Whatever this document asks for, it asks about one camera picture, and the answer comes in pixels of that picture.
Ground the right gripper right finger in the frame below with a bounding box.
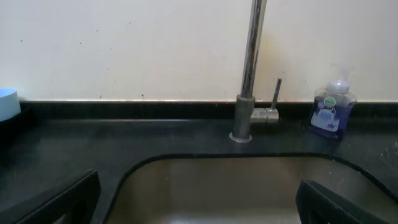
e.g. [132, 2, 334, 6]
[295, 179, 393, 224]

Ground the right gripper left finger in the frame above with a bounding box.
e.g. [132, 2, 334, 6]
[0, 168, 102, 224]

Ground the blue soap bottle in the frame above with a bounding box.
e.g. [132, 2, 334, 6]
[308, 63, 358, 139]

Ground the steel sink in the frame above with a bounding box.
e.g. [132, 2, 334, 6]
[103, 152, 398, 224]

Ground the blue cup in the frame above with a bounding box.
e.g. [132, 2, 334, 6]
[0, 87, 22, 123]

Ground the steel tap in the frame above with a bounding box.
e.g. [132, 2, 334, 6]
[228, 0, 284, 144]

